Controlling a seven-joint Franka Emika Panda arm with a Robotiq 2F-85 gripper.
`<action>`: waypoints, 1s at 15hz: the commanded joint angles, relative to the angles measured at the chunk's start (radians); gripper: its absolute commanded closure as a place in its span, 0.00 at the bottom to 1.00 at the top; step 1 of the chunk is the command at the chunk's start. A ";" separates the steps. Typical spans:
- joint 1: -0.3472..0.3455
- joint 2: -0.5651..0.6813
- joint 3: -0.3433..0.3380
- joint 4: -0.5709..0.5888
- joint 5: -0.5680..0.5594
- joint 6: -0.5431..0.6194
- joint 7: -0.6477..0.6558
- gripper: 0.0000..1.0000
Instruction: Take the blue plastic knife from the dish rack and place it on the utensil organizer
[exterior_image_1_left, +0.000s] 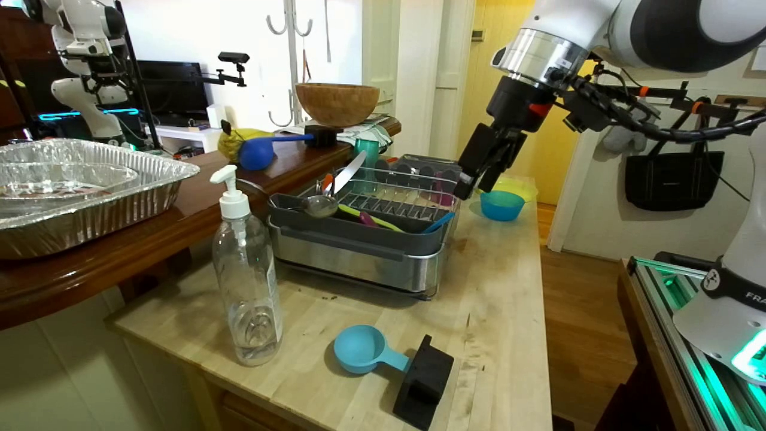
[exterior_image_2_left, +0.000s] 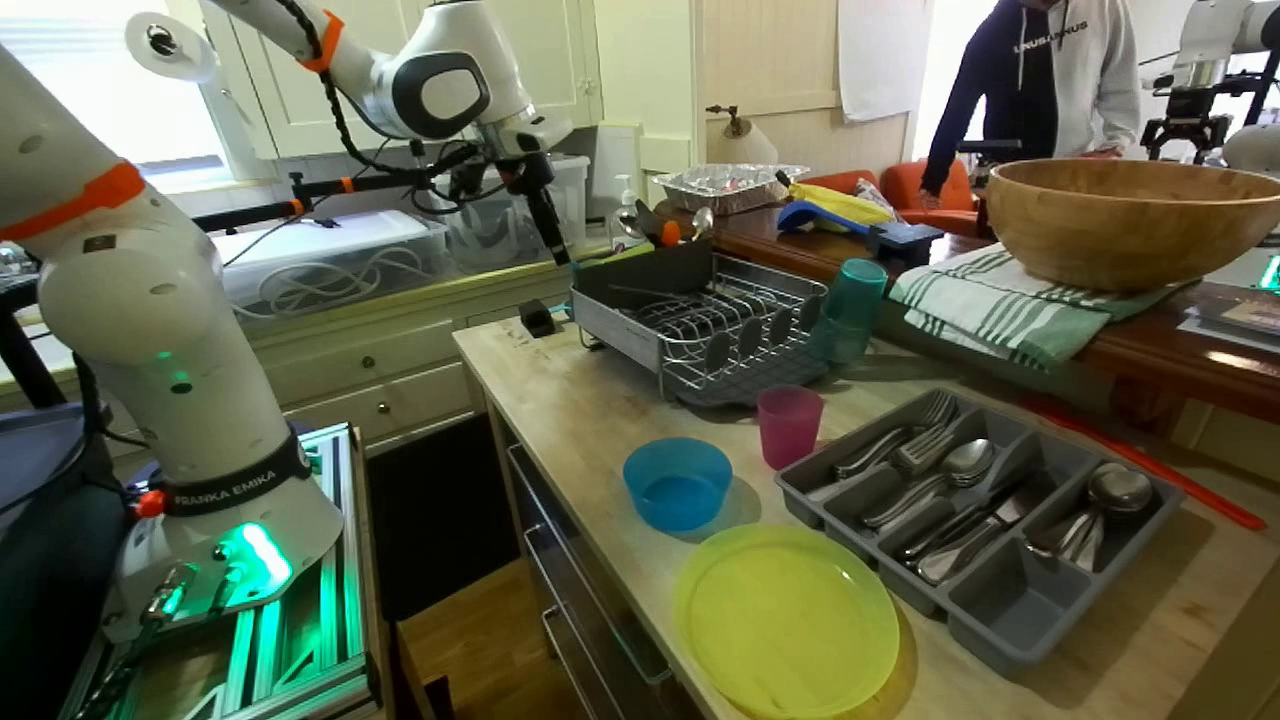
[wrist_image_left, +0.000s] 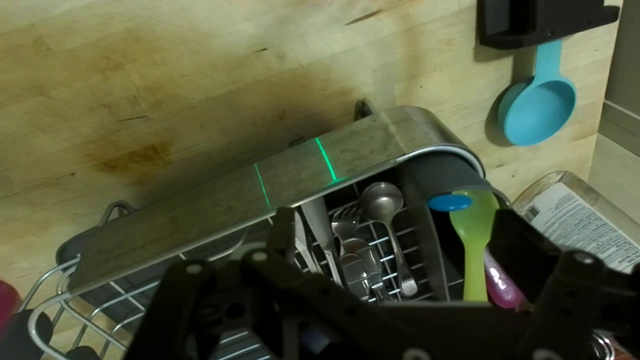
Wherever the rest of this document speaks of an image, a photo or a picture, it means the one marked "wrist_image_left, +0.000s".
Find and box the cream drawer cabinet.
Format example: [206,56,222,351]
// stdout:
[589,0,640,226]

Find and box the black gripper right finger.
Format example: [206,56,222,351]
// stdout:
[493,211,640,360]

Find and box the dark gray utensil caddy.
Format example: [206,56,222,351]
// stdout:
[398,148,489,306]

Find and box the blue measuring scoop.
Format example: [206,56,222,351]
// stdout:
[496,38,579,148]

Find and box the green plastic spoon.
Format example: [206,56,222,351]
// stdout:
[449,187,502,303]

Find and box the pink plastic cup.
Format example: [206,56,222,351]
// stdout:
[0,278,22,335]

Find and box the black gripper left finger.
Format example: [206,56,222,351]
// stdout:
[127,205,429,360]

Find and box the steel and gray dish rack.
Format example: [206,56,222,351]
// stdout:
[18,98,489,360]

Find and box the metal spoon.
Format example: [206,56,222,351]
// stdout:
[331,217,376,302]
[359,179,420,300]

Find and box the black plastic block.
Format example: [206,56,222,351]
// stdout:
[477,0,622,50]

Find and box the blue plastic knife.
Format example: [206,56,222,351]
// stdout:
[427,189,477,214]

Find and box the metal table knife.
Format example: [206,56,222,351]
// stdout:
[298,198,337,267]

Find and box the pink plastic utensil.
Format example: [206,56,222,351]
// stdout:
[483,247,529,314]

